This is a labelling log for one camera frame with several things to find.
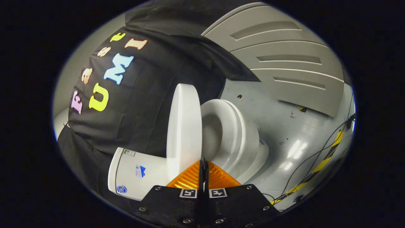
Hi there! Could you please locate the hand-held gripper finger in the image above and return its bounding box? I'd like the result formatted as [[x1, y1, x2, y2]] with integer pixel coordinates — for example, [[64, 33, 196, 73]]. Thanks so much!
[[204, 157, 280, 227], [131, 157, 204, 227]]

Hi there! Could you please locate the white toilet lid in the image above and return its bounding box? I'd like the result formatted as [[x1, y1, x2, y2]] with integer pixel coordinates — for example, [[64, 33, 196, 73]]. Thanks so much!
[[166, 84, 202, 181]]

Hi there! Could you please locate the white ceramic toilet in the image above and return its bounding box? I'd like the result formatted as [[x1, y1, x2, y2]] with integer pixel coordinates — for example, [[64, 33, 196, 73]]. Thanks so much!
[[108, 99, 270, 201]]

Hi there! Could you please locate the white toilet seat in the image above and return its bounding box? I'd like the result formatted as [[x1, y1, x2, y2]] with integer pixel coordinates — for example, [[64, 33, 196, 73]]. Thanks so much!
[[200, 99, 253, 174]]

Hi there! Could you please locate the black backdrop cloth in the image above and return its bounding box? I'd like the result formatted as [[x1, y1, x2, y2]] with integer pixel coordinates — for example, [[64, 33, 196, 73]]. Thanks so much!
[[57, 0, 261, 203]]

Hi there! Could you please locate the yellow black floor tape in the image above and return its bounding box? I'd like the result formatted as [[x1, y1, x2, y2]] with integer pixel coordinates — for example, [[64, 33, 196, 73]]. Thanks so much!
[[271, 130, 344, 205]]

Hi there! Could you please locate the white drawer cabinet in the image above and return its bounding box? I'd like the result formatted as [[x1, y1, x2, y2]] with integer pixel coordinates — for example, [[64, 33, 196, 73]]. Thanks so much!
[[202, 3, 345, 117]]

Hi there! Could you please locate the long black cable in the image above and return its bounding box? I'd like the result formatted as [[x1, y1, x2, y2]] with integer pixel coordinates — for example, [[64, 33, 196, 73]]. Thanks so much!
[[263, 92, 355, 203]]

